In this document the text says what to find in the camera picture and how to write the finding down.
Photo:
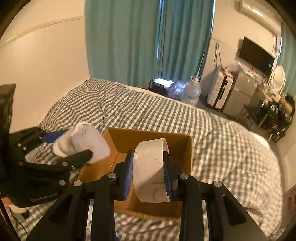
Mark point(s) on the white sock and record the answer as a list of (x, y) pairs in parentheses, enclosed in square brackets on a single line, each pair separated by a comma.
[(83, 136)]

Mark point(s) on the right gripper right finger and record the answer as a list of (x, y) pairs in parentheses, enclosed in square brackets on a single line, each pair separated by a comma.
[(227, 218)]

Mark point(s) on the clear water jug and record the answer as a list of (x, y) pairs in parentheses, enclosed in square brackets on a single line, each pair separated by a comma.
[(191, 92)]

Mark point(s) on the teal curtain left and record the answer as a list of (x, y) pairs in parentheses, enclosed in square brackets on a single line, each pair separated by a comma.
[(131, 42)]

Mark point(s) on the white suitcase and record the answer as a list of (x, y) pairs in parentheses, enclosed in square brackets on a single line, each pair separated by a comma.
[(221, 85)]

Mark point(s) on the black bags pile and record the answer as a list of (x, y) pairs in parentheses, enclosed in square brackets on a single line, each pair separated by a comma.
[(273, 135)]

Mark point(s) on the teal curtain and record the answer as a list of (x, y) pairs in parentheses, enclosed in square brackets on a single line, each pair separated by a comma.
[(287, 51), (131, 42)]

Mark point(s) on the white oval mirror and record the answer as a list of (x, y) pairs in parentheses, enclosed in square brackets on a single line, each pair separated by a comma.
[(276, 80)]

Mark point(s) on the grey mini fridge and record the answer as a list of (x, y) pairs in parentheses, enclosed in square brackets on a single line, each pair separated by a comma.
[(241, 93)]

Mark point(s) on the black wall television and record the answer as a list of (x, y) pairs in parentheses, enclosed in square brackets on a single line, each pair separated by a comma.
[(256, 56)]

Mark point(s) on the dressing table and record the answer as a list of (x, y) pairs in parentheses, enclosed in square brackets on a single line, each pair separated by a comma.
[(275, 99)]

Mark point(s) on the clear plastic bag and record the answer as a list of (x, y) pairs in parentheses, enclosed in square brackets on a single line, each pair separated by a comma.
[(176, 89)]

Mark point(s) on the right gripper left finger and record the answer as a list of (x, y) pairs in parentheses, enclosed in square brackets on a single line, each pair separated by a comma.
[(67, 218)]

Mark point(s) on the grey checked duvet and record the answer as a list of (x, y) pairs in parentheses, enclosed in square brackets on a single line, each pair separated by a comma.
[(222, 150)]

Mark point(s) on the teal curtain right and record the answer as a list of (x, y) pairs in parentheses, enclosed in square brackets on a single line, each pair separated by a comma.
[(287, 51)]

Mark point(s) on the white air conditioner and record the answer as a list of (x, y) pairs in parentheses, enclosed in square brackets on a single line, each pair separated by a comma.
[(264, 20)]

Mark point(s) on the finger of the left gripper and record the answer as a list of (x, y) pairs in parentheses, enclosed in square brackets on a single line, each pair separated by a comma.
[(64, 165), (53, 137)]

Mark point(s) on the brown cardboard box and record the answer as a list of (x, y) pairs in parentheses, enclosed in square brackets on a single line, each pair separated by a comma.
[(120, 142)]

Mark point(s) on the white tape roll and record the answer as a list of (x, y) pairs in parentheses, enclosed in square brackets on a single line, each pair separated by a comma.
[(148, 171)]

